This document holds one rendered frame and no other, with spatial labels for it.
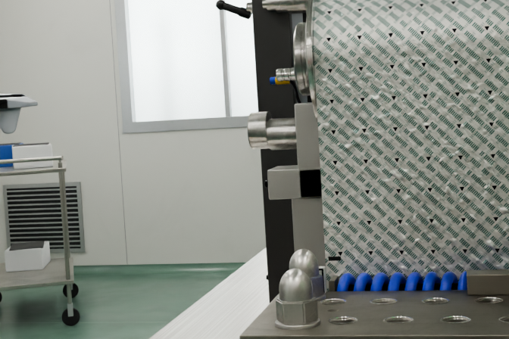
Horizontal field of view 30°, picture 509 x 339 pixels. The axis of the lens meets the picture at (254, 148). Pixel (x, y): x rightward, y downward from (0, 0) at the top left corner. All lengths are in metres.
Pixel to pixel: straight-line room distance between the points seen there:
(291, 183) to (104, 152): 6.01
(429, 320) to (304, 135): 0.30
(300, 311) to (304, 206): 0.27
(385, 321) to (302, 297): 0.07
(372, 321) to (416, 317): 0.04
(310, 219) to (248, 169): 5.67
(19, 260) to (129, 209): 1.31
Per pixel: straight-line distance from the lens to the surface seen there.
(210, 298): 1.53
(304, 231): 1.01
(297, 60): 0.94
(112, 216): 7.01
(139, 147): 6.89
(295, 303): 0.76
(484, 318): 0.78
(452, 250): 0.92
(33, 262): 5.89
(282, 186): 1.00
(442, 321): 0.77
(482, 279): 0.86
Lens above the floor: 1.21
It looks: 3 degrees down
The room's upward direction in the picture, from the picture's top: 3 degrees counter-clockwise
